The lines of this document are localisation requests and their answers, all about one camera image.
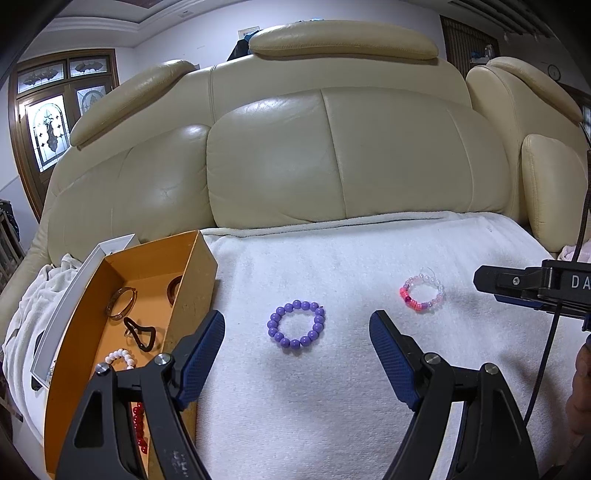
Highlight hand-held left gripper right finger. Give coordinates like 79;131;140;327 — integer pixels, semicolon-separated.
368;309;541;480

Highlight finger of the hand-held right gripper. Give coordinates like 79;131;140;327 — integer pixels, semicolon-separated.
473;265;544;297
496;294;556;315

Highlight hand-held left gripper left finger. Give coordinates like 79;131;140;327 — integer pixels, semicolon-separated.
55;308;227;480

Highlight black hair tie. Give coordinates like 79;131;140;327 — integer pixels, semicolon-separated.
122;316;158;354

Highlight pink and white bead bracelet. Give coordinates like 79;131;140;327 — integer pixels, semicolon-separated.
398;272;446;313

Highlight dark brown wide bangle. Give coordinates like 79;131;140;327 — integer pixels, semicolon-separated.
166;276;186;306

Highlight purple bead bracelet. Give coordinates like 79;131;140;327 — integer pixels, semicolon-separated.
266;300;326;350

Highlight orange cardboard box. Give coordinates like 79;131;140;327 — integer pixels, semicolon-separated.
44;231;220;480

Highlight red bead bracelet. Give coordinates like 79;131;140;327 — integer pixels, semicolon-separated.
130;401;149;455

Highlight dark red-brown bangle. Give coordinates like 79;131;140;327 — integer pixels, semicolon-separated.
107;286;138;320

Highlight person's right hand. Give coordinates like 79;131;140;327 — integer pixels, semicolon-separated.
569;336;591;437

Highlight light pink cloth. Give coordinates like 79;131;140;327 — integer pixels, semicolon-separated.
558;244;591;265

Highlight white fluffy towel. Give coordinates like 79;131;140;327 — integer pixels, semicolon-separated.
196;210;591;480

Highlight white box lid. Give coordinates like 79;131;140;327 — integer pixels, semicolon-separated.
30;233;139;393

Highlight cream crumpled blanket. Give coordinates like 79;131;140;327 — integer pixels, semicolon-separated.
0;253;100;435

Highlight wooden slatted furniture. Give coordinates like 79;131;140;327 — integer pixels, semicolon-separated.
0;198;26;287

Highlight cream leather sofa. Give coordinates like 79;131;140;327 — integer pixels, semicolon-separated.
0;21;591;296

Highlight stained glass wooden door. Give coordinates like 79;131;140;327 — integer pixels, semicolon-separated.
8;48;121;222

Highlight dark blue bag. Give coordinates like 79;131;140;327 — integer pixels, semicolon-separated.
225;28;262;62

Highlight thin black cable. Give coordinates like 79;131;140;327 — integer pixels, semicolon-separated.
523;298;561;423

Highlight black braided cable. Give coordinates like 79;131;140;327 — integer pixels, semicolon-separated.
575;150;591;261

